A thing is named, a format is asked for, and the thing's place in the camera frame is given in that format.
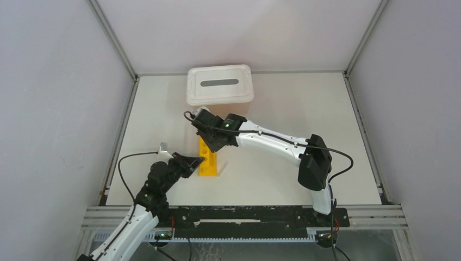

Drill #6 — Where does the pink plastic storage bin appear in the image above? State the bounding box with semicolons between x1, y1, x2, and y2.
206;103;250;119

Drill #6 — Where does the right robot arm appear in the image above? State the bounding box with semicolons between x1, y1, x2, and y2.
184;107;336;226

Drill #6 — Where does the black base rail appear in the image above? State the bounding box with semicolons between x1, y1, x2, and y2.
146;206;351;241

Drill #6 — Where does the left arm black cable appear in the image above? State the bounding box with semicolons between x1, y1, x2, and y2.
90;151;161;261

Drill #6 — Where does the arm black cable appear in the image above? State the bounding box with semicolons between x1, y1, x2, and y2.
90;151;161;261
183;110;354;231

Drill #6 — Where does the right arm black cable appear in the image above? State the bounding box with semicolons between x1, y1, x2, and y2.
183;110;354;231

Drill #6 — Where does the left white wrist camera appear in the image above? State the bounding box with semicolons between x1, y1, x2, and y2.
158;142;172;161

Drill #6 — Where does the translucent white bin lid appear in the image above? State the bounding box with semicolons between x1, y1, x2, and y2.
186;64;254;107

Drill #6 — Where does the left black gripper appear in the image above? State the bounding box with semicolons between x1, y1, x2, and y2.
161;152;204;193

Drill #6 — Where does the yellow test tube rack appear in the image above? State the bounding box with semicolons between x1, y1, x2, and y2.
198;137;218;177

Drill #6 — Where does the clear tube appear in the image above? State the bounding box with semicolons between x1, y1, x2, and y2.
217;162;228;176

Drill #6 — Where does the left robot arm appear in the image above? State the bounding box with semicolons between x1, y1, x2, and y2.
77;152;205;260

